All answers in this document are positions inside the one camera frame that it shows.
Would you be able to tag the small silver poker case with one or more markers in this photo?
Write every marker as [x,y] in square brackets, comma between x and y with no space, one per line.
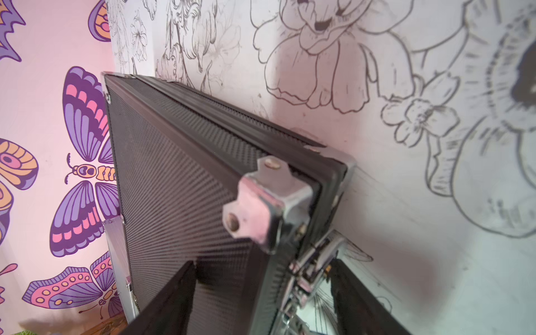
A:
[116,241]

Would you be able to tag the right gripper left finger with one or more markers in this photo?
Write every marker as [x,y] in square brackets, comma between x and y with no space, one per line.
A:
[169,312]

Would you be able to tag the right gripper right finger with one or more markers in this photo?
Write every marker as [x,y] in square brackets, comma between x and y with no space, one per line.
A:
[357,311]

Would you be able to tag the black poker case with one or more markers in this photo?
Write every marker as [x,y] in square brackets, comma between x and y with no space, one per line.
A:
[231,196]

